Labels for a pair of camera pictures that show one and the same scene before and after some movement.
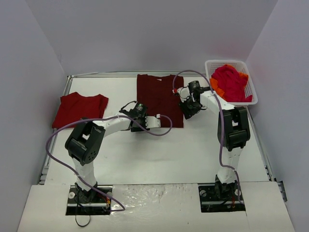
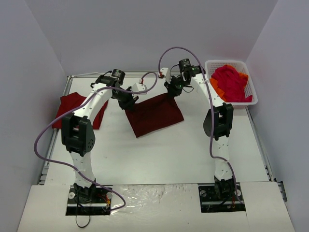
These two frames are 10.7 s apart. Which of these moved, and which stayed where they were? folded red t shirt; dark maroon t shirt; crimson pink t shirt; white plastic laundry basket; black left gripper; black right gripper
Moved: dark maroon t shirt; black right gripper; black left gripper
Stayed: white plastic laundry basket; folded red t shirt; crimson pink t shirt
